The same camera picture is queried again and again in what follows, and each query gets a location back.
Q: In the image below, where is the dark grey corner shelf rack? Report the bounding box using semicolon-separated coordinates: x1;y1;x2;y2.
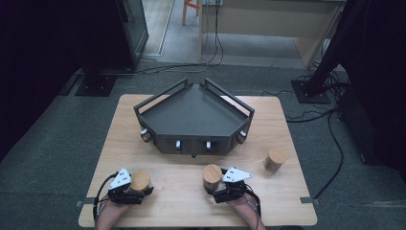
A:
133;77;256;159

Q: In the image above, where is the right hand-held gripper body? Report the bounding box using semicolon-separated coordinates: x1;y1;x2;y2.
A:
213;167;254;204

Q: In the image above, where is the wooden chair with orange bar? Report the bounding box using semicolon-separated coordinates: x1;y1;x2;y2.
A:
181;0;203;27

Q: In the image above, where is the person's left hand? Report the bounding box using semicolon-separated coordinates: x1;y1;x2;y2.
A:
97;198;136;221

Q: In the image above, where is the black floor cable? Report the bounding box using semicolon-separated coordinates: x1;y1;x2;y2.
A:
260;89;293;98
133;0;225;75
284;107;339;124
313;109;346;200

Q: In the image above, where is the black metal stand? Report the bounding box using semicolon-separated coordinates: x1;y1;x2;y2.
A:
290;0;355;104
75;57;118;98

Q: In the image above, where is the glass jar with wooden lid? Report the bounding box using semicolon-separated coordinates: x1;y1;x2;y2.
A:
202;163;224;192

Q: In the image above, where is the glass jar with dark contents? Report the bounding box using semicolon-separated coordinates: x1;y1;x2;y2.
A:
263;147;288;174

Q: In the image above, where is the glass jar with pale beans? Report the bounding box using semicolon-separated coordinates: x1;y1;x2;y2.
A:
128;170;154;195

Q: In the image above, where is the grey tape strip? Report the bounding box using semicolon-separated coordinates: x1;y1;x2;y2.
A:
76;196;99;208
300;196;321;206

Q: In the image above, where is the right hand-held gripper cable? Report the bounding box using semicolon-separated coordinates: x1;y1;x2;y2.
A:
244;187;262;222

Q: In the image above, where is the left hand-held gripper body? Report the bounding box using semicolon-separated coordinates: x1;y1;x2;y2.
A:
107;167;146;205

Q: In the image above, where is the dark equipment box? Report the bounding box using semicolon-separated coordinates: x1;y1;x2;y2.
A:
337;85;386;165

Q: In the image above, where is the hand-held gripper cable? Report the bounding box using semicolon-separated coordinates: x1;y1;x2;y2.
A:
244;187;262;222
92;172;120;222

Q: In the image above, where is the left hand-held gripper cable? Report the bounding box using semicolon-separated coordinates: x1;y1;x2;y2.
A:
92;172;120;222

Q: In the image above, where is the light wooden desk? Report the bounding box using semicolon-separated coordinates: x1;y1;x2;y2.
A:
198;0;348;68

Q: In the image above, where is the person's right hand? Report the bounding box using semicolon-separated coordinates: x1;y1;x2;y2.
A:
227;195;258;216

